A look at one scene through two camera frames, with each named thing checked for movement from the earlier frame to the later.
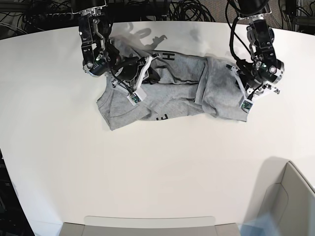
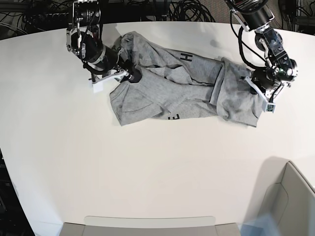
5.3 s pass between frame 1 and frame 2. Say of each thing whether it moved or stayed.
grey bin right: stayed
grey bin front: stayed
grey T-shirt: moved
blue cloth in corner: stayed
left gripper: moved
